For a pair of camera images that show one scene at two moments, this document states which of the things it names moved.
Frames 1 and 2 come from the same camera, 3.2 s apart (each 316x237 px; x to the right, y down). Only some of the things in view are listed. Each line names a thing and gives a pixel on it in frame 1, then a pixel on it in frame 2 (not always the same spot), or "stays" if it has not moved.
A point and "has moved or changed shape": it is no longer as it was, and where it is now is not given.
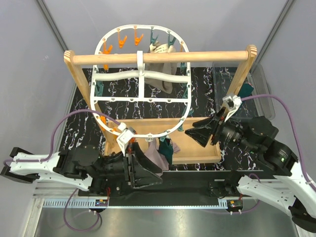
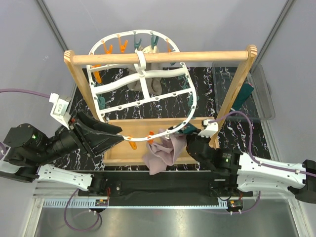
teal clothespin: (171, 43) to (154, 40)
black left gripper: (137, 176) to (94, 143)
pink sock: (153, 152) has moved or changed shape
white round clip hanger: (140, 74) has moved or changed shape
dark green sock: (246, 90) stays
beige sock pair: (156, 47) to (154, 84)
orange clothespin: (137, 40) to (122, 47)
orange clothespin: (106, 52) to (97, 74)
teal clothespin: (153, 40) to (137, 45)
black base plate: (199, 184) stays
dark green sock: (166, 148) to (188, 129)
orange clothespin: (121, 42) to (107, 52)
